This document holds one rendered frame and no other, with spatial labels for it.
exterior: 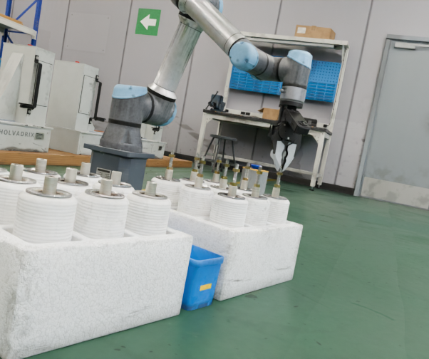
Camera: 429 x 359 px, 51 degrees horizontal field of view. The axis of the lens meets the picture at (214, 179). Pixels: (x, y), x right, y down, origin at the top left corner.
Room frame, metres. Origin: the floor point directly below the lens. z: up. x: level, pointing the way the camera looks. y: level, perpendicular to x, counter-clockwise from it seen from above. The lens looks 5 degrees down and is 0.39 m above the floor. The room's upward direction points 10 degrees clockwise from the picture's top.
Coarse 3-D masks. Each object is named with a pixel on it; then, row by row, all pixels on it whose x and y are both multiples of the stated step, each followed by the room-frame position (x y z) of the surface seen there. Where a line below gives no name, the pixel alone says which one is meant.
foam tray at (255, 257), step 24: (192, 216) 1.20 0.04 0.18; (216, 240) 1.12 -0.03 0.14; (240, 240) 1.12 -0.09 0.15; (264, 240) 1.22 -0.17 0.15; (288, 240) 1.34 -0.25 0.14; (240, 264) 1.14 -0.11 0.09; (264, 264) 1.24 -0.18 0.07; (288, 264) 1.36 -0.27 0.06; (216, 288) 1.10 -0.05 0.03; (240, 288) 1.16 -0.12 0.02
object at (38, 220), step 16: (16, 208) 0.74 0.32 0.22; (32, 208) 0.72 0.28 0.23; (48, 208) 0.72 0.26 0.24; (64, 208) 0.74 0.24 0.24; (16, 224) 0.73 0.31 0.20; (32, 224) 0.72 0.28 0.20; (48, 224) 0.72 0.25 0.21; (64, 224) 0.74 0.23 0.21; (32, 240) 0.72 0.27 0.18; (48, 240) 0.72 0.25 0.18; (64, 240) 0.75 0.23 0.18
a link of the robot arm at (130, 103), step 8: (120, 88) 1.56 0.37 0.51; (128, 88) 1.55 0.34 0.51; (136, 88) 1.56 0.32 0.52; (144, 88) 1.59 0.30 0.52; (112, 96) 1.58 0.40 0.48; (120, 96) 1.55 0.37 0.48; (128, 96) 1.55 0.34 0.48; (136, 96) 1.56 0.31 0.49; (144, 96) 1.59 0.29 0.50; (152, 96) 1.65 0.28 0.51; (112, 104) 1.58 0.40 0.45; (120, 104) 1.55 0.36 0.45; (128, 104) 1.55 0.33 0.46; (136, 104) 1.57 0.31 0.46; (144, 104) 1.60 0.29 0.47; (152, 104) 1.63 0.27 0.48; (112, 112) 1.57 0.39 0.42; (120, 112) 1.55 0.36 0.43; (128, 112) 1.56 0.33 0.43; (136, 112) 1.57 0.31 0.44; (144, 112) 1.60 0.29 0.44; (152, 112) 1.63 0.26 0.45; (128, 120) 1.56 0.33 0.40; (136, 120) 1.57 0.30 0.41; (144, 120) 1.64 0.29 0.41
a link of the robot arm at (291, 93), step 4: (284, 88) 1.39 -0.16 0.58; (288, 88) 1.37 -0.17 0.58; (292, 88) 1.37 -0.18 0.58; (296, 88) 1.37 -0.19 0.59; (300, 88) 1.37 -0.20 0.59; (284, 92) 1.38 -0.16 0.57; (288, 92) 1.37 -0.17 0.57; (292, 92) 1.37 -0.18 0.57; (296, 92) 1.37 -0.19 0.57; (300, 92) 1.37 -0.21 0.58; (304, 92) 1.38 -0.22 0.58; (280, 96) 1.40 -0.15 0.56; (284, 96) 1.38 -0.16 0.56; (288, 96) 1.37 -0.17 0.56; (292, 96) 1.37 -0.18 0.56; (296, 96) 1.37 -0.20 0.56; (300, 96) 1.37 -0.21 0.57; (304, 96) 1.39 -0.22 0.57; (292, 100) 1.37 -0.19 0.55; (296, 100) 1.37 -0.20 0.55; (300, 100) 1.37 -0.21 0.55
